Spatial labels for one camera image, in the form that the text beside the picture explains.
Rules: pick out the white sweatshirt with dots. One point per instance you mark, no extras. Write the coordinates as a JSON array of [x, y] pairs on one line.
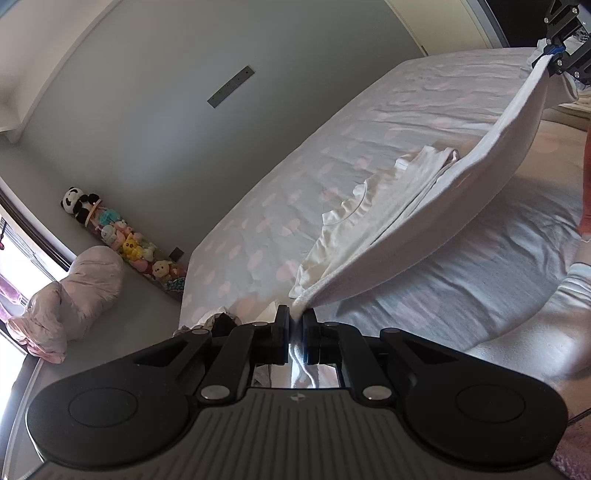
[[461, 194]]

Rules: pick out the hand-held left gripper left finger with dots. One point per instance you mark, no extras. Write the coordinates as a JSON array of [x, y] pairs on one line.
[[281, 344]]

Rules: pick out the clear tube of plush toys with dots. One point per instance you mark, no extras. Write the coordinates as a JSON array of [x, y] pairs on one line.
[[134, 249]]

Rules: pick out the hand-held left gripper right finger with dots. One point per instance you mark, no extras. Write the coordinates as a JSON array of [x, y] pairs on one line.
[[308, 344]]

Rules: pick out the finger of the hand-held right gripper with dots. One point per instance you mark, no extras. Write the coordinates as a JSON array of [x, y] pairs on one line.
[[570, 62], [563, 21]]

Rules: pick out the bed with pink dotted sheet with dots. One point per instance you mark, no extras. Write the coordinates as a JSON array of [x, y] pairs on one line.
[[286, 198]]

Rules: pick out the curtain holdback hook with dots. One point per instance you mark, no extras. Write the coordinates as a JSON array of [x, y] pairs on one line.
[[3, 235]]

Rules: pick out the grey wall socket plate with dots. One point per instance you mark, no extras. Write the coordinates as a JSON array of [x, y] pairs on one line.
[[231, 86]]

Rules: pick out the cream door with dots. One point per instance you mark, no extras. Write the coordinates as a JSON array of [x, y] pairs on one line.
[[443, 23]]

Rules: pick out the pink hanging garment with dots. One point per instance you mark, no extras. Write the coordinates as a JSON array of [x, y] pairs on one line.
[[9, 295]]

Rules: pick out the pink bundled duvet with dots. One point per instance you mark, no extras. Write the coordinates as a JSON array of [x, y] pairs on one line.
[[78, 295]]

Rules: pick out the panda plush toy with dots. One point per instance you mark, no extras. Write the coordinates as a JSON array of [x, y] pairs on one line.
[[73, 199]]

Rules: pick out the black wall outlet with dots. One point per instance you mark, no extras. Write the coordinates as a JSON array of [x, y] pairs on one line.
[[177, 254]]

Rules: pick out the person's white sock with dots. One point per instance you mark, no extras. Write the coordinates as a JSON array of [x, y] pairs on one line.
[[577, 295]]

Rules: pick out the window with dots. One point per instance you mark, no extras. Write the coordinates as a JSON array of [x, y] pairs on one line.
[[18, 263]]

